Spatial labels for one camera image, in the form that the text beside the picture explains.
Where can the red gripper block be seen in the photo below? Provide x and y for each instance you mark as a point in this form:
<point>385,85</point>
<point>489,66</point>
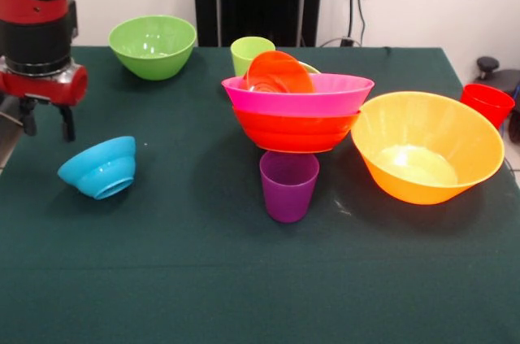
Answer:
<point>48,90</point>

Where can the small blue bowl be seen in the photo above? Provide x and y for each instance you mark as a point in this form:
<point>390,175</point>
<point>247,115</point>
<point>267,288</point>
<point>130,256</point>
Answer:
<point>101,167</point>

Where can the small red-orange bowl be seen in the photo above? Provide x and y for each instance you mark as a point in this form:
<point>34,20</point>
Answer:
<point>280,73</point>

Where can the large red-orange bowl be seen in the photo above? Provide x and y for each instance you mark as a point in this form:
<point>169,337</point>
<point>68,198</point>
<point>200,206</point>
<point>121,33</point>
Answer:
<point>296,132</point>

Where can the large pink bowl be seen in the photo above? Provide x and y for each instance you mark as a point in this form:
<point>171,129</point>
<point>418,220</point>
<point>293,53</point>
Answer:
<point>341,96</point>

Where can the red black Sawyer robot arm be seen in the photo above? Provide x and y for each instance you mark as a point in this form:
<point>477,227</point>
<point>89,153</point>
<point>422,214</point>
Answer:
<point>34,27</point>

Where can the green bowl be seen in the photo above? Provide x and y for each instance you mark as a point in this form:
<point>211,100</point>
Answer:
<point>152,47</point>
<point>310,68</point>

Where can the green cup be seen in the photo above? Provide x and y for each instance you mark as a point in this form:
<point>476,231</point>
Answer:
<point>241,57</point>

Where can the purple cup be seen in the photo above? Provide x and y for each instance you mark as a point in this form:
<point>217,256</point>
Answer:
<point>289,189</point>

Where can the dark green tablecloth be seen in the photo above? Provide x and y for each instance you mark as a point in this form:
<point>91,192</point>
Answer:
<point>243,279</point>

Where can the large orange bowl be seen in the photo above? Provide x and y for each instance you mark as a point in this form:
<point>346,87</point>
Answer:
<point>426,149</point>

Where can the red cup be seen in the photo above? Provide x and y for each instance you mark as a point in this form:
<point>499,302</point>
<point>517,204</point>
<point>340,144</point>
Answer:
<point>489,106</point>

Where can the grey pedestal leg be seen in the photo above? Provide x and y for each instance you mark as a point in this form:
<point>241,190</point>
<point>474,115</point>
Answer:
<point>487,64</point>
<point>8,116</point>

